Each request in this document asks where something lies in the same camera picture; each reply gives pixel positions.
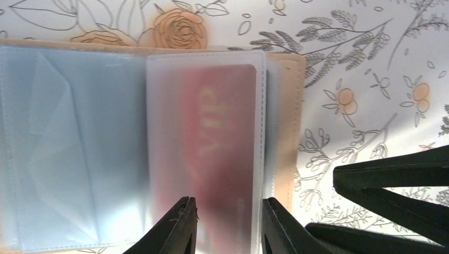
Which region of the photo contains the floral table mat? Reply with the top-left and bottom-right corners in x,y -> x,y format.
1,1 -> 448,248

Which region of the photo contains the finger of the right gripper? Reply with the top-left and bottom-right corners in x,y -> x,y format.
305,223 -> 448,254
333,146 -> 448,246

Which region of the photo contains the red card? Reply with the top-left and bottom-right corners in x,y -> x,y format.
182,64 -> 257,253

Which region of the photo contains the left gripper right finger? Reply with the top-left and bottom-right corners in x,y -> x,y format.
261,197 -> 325,254

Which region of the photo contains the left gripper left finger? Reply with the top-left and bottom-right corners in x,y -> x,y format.
124,196 -> 197,254

